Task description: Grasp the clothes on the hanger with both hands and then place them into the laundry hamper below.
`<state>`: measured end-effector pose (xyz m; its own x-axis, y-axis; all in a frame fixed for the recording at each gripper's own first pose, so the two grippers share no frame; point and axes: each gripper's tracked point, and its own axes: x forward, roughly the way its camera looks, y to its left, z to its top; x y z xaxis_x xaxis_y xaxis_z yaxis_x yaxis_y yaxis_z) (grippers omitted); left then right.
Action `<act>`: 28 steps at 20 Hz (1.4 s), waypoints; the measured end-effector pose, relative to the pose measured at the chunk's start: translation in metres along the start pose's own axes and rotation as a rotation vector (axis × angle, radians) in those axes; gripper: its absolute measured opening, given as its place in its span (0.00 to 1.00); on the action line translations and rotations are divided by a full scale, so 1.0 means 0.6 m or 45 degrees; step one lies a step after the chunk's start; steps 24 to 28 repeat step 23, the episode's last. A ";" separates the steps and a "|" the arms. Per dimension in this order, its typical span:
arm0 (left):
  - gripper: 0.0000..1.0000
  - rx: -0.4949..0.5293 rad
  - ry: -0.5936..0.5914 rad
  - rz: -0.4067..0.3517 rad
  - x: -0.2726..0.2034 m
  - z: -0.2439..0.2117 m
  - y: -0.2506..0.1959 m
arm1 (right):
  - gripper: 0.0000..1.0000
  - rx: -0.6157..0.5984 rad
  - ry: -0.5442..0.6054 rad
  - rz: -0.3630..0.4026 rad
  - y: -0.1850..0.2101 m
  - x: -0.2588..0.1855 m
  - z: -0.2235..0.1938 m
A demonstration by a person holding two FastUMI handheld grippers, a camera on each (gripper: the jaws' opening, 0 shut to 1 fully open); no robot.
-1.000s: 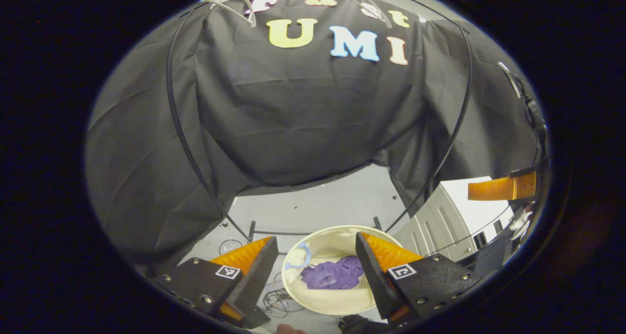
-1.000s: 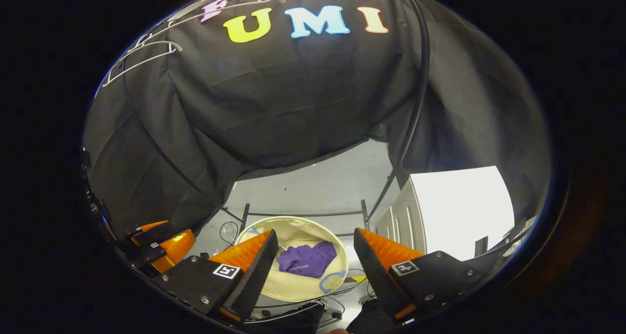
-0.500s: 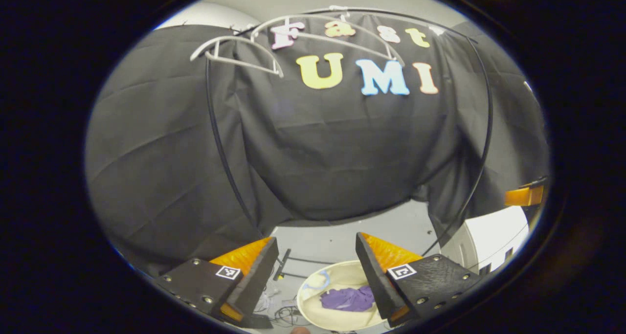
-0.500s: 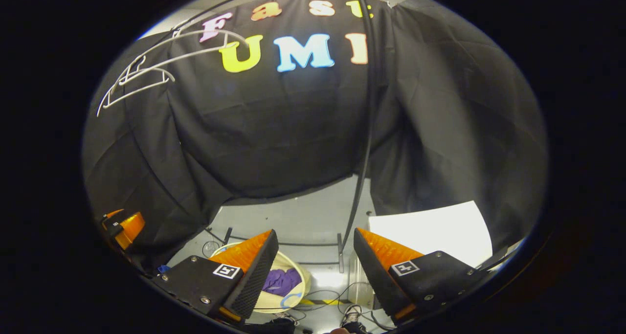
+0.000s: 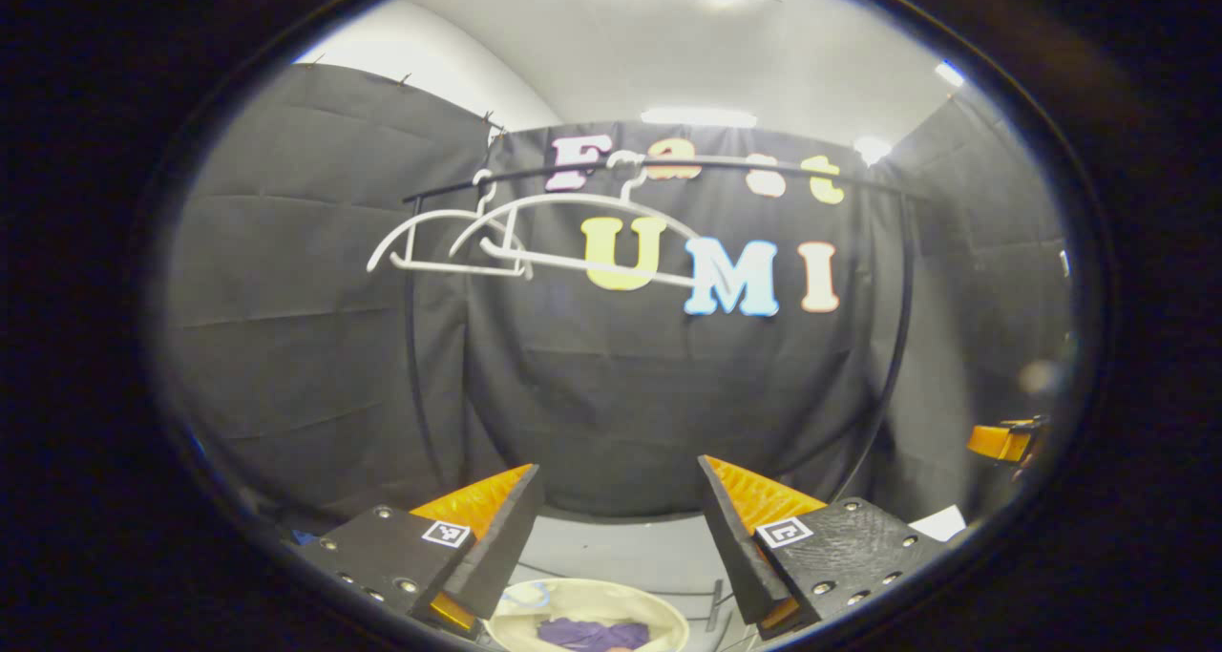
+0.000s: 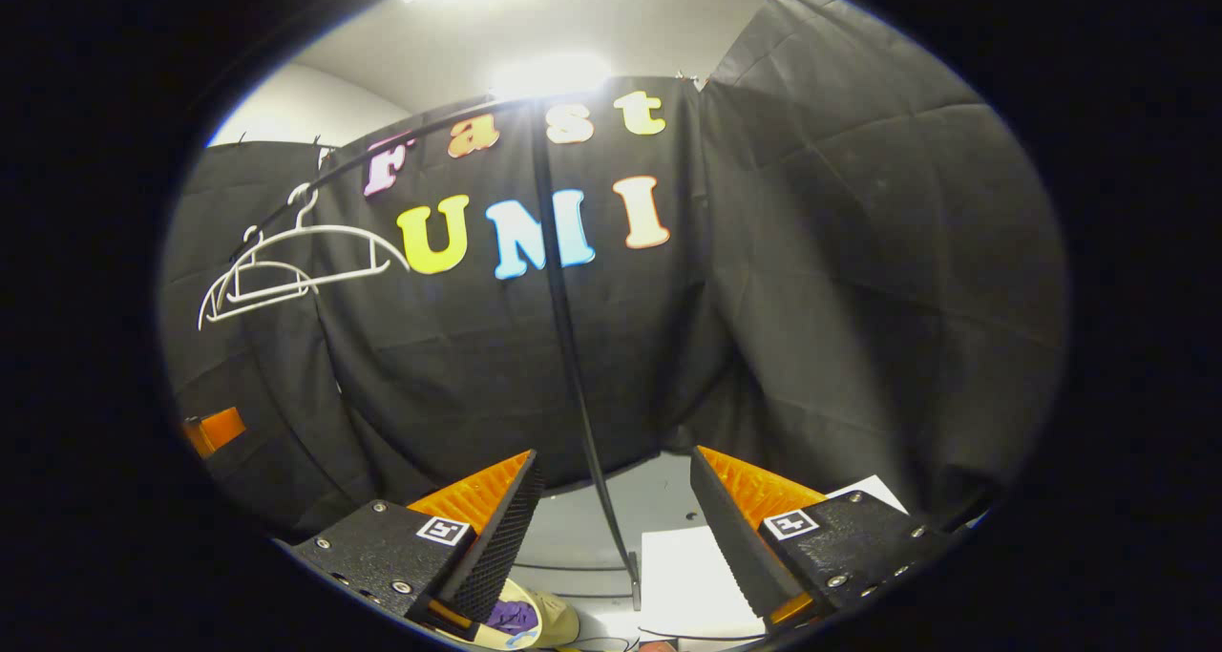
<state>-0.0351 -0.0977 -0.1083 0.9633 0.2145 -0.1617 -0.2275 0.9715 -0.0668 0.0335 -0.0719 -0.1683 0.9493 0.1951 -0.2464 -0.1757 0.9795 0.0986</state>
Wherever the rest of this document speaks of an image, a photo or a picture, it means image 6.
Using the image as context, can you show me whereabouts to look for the purple knit cardigan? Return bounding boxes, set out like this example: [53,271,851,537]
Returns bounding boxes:
[487,599,539,635]

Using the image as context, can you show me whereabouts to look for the large white paper sheet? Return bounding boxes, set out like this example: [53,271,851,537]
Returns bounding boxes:
[638,526,769,641]

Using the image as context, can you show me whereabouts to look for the beige laundry hamper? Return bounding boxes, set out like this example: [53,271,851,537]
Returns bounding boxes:
[468,578,580,651]

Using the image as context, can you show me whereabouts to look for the small white paper sheet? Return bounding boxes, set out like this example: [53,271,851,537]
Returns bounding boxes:
[823,474,910,516]

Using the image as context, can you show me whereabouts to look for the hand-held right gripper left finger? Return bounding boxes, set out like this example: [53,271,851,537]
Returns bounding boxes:
[286,449,547,634]

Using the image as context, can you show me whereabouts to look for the black metal clothes rack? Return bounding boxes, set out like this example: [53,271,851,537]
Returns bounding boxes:
[227,84,643,613]

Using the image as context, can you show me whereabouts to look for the black backdrop cloth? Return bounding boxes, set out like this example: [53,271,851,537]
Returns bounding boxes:
[158,0,1070,538]

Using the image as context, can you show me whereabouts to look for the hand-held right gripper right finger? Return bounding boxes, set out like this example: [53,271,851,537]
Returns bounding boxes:
[687,445,960,634]

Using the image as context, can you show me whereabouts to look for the white plastic clothes hanger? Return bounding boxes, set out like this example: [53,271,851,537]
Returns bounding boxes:
[198,224,321,332]
[221,182,411,306]

